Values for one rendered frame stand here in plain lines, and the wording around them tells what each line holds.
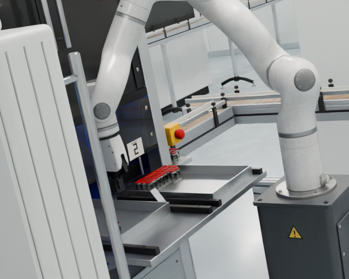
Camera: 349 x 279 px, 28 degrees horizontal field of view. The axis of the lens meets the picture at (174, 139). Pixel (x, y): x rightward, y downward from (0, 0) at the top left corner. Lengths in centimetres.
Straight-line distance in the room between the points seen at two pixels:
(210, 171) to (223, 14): 65
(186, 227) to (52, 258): 73
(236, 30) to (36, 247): 96
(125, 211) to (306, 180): 58
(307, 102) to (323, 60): 160
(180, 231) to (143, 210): 25
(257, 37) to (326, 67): 165
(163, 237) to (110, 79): 47
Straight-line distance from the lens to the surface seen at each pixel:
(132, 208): 224
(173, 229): 203
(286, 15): 1094
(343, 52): 361
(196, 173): 248
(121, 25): 195
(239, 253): 395
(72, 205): 139
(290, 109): 208
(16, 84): 129
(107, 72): 190
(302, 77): 202
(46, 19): 207
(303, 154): 213
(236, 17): 201
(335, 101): 301
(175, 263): 266
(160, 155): 255
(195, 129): 294
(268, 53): 212
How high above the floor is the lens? 161
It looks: 14 degrees down
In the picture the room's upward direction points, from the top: 11 degrees counter-clockwise
